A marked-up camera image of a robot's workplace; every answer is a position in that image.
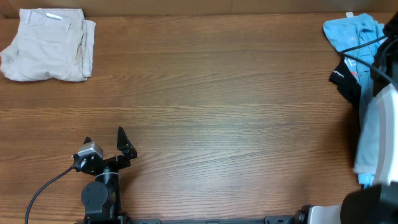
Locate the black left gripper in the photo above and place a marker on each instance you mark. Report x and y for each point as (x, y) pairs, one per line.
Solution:
(109, 162)

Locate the light blue denim shorts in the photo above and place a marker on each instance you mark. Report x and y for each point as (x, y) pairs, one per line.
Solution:
(365, 163)

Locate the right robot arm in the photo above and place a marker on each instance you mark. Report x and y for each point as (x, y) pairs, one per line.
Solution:
(378, 202)

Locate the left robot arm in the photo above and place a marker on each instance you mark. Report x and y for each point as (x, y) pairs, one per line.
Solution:
(102, 197)

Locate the folded beige trousers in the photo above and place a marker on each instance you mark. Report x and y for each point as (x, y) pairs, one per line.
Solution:
(50, 43)

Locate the black garment with print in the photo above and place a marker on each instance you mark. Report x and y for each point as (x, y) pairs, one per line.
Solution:
(346, 83)

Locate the light blue t-shirt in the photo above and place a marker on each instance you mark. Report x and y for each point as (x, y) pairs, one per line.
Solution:
(363, 36)

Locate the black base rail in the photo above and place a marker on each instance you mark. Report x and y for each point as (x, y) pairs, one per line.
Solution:
(211, 221)

